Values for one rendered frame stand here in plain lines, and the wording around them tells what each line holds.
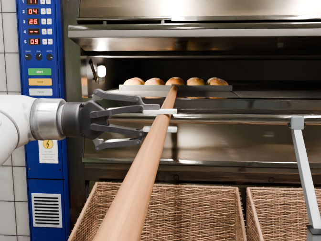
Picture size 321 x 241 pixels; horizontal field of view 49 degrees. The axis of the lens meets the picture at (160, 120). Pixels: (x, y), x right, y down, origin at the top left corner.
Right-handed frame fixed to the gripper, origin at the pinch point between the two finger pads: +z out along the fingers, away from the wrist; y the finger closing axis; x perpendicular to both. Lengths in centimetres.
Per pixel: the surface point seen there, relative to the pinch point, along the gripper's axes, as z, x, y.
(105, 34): -21, -46, -22
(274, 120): 29.0, -21.9, 3.2
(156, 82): -9, -100, -3
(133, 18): -13, -50, -27
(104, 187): -26, -57, 35
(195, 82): 10, -101, -3
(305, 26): 43, -45, -24
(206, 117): 10.8, -22.3, 2.6
